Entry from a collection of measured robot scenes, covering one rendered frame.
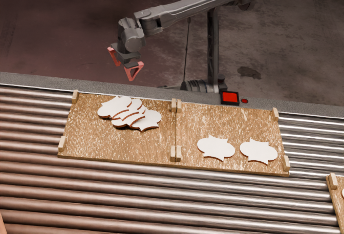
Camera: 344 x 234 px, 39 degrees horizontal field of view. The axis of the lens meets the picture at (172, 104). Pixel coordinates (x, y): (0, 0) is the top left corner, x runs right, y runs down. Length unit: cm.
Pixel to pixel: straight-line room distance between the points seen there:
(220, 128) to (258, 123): 16
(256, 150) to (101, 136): 57
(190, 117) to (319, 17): 320
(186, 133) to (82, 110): 41
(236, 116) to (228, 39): 234
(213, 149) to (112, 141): 37
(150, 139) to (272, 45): 266
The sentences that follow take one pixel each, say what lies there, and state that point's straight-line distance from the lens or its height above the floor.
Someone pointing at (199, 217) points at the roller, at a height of 92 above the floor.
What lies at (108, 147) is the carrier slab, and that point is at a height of 94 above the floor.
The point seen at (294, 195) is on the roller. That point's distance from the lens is 176.
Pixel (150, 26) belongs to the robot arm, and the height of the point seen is 136.
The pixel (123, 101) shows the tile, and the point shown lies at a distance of 188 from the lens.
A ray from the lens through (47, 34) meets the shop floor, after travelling 412.
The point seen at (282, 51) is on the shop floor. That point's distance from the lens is 425.
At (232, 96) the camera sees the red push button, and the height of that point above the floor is 93.
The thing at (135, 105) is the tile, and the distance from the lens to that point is 186.
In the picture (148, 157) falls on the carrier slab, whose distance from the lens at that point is 173.
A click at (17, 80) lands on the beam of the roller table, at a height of 91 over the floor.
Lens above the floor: 218
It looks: 39 degrees down
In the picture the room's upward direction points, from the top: 8 degrees clockwise
